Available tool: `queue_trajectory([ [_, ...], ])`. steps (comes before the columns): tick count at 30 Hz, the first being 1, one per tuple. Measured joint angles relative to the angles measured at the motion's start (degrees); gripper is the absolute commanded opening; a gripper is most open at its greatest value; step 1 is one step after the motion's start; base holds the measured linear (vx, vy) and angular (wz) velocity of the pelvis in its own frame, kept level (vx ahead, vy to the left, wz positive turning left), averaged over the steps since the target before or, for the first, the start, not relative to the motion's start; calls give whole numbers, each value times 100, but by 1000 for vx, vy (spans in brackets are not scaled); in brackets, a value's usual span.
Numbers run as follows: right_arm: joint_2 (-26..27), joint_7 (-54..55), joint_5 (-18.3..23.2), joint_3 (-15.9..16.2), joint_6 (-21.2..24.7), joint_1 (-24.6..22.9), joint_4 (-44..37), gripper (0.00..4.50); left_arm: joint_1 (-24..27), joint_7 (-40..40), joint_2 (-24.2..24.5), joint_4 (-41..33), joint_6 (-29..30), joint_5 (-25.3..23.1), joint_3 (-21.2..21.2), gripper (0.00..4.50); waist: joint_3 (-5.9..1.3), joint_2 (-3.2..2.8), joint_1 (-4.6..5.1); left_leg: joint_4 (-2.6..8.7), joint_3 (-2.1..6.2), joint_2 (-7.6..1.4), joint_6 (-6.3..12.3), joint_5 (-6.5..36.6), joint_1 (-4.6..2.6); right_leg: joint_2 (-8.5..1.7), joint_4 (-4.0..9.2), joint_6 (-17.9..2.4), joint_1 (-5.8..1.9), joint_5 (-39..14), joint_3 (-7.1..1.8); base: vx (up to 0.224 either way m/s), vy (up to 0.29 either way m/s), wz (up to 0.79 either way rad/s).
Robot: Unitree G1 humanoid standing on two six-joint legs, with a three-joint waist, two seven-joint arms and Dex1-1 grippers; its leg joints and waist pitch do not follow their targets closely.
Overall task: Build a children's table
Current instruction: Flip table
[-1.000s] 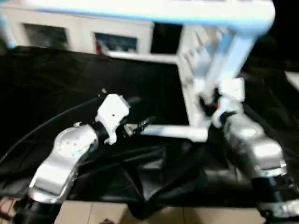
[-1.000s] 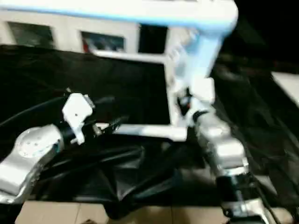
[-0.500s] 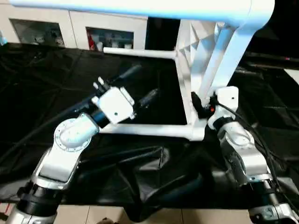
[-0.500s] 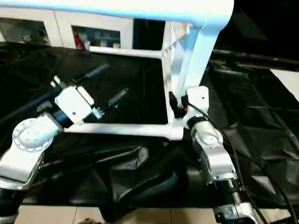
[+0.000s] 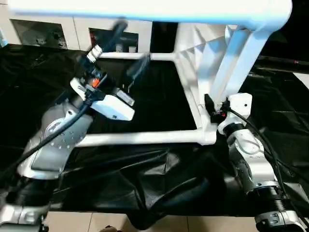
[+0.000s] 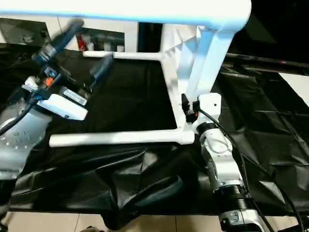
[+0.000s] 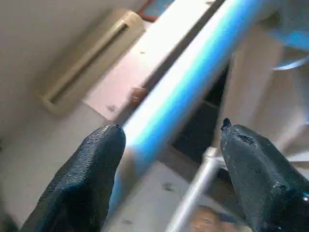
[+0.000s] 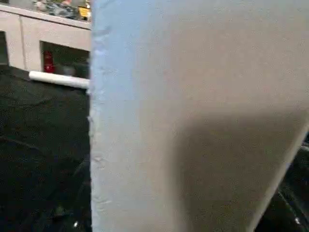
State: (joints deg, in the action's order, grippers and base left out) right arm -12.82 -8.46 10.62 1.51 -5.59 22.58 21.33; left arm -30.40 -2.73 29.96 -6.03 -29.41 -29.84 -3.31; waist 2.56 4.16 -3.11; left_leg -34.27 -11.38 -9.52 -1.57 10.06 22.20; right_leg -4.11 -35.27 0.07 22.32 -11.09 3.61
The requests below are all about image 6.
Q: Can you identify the black plastic mat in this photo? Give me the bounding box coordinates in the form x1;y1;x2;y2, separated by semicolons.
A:
0;41;309;230

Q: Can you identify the dark metal rail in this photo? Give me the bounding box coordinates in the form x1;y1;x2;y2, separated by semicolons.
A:
223;52;309;69

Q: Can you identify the white glass-door cabinet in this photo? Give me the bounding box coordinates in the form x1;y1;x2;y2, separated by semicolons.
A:
0;17;140;53

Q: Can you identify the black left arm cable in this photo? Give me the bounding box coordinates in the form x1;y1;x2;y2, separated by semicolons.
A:
0;94;40;137

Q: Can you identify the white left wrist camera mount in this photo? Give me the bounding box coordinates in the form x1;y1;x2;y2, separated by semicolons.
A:
22;77;90;121

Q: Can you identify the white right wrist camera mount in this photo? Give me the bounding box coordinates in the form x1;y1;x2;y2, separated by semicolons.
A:
191;93;223;134

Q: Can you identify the white flat board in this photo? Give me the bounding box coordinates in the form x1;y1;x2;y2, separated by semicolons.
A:
279;72;309;108

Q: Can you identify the white plastic table top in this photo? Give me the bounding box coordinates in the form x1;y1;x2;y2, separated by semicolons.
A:
159;2;253;145

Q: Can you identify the red bottle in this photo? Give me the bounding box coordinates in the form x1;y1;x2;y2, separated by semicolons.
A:
77;35;86;51

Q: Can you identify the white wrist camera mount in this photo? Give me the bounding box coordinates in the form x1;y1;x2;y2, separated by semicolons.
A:
22;77;90;121
191;93;223;134

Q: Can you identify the white plastic table leg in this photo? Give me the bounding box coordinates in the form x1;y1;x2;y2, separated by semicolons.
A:
0;0;232;26
82;50;166;61
48;129;188;148

